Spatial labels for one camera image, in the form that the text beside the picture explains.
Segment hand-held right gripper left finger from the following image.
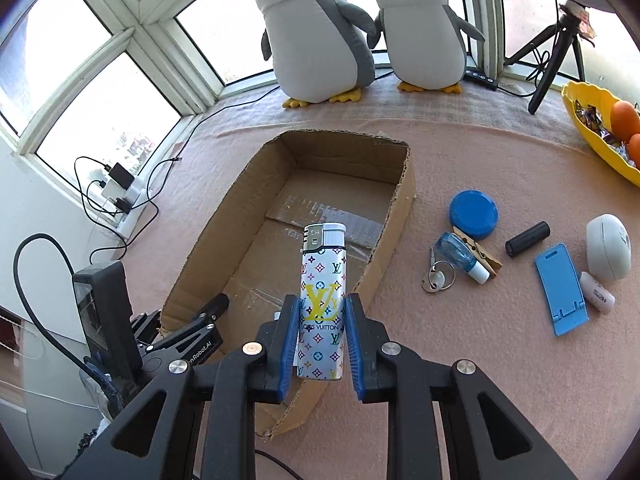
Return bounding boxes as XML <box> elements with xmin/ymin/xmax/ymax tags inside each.
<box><xmin>60</xmin><ymin>294</ymin><xmax>301</xmax><ymax>480</ymax></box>

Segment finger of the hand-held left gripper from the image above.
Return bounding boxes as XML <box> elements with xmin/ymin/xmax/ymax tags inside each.
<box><xmin>161</xmin><ymin>294</ymin><xmax>231</xmax><ymax>344</ymax></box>

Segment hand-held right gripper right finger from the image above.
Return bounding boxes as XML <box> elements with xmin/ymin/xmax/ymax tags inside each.
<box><xmin>345</xmin><ymin>292</ymin><xmax>581</xmax><ymax>480</ymax></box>

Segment white patterned lighter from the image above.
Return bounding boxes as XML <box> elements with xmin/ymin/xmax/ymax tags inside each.
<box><xmin>295</xmin><ymin>222</ymin><xmax>347</xmax><ymax>381</ymax></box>

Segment translucent blue small bottle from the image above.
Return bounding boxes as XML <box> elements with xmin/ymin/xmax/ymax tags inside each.
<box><xmin>431</xmin><ymin>232</ymin><xmax>490</xmax><ymax>285</ymax></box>

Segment cardboard box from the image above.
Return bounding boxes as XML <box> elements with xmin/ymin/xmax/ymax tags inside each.
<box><xmin>159</xmin><ymin>130</ymin><xmax>417</xmax><ymax>438</ymax></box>

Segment blue phone stand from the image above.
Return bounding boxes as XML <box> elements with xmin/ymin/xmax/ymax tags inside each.
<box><xmin>535</xmin><ymin>243</ymin><xmax>590</xmax><ymax>337</ymax></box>

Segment small white bottle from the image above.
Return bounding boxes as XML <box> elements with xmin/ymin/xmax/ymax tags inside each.
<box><xmin>580</xmin><ymin>271</ymin><xmax>616</xmax><ymax>315</ymax></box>

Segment white plug-in device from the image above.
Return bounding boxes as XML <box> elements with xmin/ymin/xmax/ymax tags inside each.
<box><xmin>586</xmin><ymin>214</ymin><xmax>632</xmax><ymax>281</ymax></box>

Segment white power strip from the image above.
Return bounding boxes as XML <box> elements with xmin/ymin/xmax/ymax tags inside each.
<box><xmin>102</xmin><ymin>175</ymin><xmax>151</xmax><ymax>226</ymax></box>

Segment black charger block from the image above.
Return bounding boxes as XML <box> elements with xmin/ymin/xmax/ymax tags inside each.
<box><xmin>109</xmin><ymin>162</ymin><xmax>136</xmax><ymax>186</ymax></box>

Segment pink blanket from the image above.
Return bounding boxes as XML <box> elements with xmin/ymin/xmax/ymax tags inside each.
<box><xmin>115</xmin><ymin>72</ymin><xmax>640</xmax><ymax>480</ymax></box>

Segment wooden clothespin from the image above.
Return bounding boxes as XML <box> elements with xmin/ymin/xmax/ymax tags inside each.
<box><xmin>452</xmin><ymin>226</ymin><xmax>502</xmax><ymax>278</ymax></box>

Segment blue round lid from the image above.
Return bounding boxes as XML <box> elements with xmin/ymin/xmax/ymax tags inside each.
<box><xmin>449</xmin><ymin>190</ymin><xmax>499</xmax><ymax>240</ymax></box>

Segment black cylinder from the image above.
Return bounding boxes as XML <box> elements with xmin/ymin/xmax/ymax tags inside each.
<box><xmin>505</xmin><ymin>221</ymin><xmax>551</xmax><ymax>258</ymax></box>

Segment black usb hub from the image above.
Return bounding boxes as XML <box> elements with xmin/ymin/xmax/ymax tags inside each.
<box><xmin>464</xmin><ymin>67</ymin><xmax>499</xmax><ymax>92</ymax></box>

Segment large penguin plush toy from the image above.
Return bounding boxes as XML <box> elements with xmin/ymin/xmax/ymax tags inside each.
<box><xmin>251</xmin><ymin>0</ymin><xmax>381</xmax><ymax>109</ymax></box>

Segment yellow fruit bowl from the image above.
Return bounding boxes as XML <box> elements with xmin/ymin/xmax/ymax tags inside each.
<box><xmin>561</xmin><ymin>81</ymin><xmax>640</xmax><ymax>187</ymax></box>

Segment small penguin plush toy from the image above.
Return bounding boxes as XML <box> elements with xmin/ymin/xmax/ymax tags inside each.
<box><xmin>367</xmin><ymin>0</ymin><xmax>486</xmax><ymax>94</ymax></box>

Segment pile of wrapped candies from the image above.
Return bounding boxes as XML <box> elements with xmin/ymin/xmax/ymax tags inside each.
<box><xmin>575</xmin><ymin>100</ymin><xmax>638</xmax><ymax>166</ymax></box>

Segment black tripod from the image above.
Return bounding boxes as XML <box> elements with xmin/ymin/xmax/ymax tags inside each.
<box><xmin>504</xmin><ymin>2</ymin><xmax>596</xmax><ymax>115</ymax></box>

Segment thick black gripper cable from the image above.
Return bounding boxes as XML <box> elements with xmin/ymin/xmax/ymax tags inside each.
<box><xmin>13</xmin><ymin>233</ymin><xmax>101</xmax><ymax>361</ymax></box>

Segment keys on ring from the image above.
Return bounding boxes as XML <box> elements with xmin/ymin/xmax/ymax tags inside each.
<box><xmin>422</xmin><ymin>260</ymin><xmax>456</xmax><ymax>293</ymax></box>

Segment black charger cable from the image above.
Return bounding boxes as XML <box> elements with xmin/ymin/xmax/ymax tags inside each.
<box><xmin>74</xmin><ymin>156</ymin><xmax>118</xmax><ymax>223</ymax></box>

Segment black loose-end cable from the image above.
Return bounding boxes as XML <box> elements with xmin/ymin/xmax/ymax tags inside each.
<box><xmin>90</xmin><ymin>156</ymin><xmax>182</xmax><ymax>261</ymax></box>

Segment black cable along sill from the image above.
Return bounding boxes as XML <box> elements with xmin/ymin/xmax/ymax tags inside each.
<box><xmin>172</xmin><ymin>71</ymin><xmax>396</xmax><ymax>161</ymax></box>

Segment white window frame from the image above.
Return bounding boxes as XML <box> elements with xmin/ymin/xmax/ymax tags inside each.
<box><xmin>0</xmin><ymin>0</ymin><xmax>506</xmax><ymax>176</ymax></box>

